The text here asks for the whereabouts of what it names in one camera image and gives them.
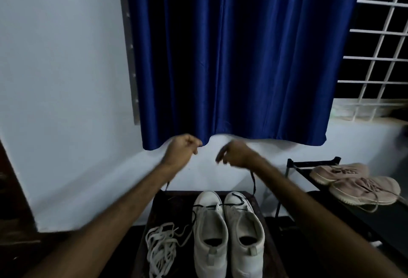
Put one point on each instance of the black shoelace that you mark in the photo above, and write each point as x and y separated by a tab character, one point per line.
254	182

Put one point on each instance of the blue curtain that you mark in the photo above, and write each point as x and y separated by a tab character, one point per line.
236	54

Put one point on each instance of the person's left hand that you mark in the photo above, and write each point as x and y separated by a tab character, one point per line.
178	150

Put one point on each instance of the person's right fingers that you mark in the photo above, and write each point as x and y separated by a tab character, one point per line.
224	153

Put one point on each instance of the white sneaker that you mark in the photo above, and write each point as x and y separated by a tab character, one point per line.
210	233
244	226

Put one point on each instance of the person's left forearm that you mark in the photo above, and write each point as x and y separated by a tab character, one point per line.
111	217

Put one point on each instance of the person's left fingers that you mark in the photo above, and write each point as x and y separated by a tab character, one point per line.
194	144

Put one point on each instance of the pink sneaker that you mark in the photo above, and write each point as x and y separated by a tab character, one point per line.
363	190
338	172

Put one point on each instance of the black shoe rack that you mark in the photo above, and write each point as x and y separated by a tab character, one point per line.
350	220

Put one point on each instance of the white window grille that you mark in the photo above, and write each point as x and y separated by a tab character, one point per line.
379	45

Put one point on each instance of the grey window frame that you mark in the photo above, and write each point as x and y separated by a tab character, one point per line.
127	48

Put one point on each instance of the dark wooden furniture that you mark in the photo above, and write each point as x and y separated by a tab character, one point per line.
14	210

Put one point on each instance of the pile of white shoelaces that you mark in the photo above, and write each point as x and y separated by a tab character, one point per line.
161	249

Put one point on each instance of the person's right forearm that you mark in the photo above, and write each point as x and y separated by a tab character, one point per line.
312	220

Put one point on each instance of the dark wooden stool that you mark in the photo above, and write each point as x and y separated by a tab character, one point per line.
175	207

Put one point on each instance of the person's right hand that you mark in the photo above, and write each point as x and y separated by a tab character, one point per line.
240	155

